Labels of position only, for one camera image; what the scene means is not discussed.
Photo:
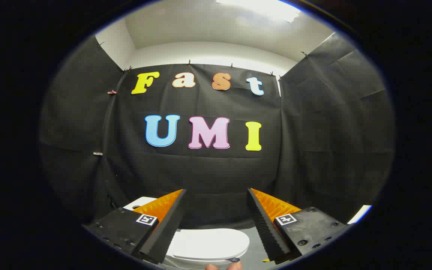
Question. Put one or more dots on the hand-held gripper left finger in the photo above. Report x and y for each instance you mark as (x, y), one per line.
(169, 225)

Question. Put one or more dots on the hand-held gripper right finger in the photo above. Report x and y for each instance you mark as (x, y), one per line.
(264, 225)

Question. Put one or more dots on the black backdrop cloth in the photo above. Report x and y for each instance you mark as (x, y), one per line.
(216, 176)

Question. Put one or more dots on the white panel with slots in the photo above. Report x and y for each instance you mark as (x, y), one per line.
(360, 213)

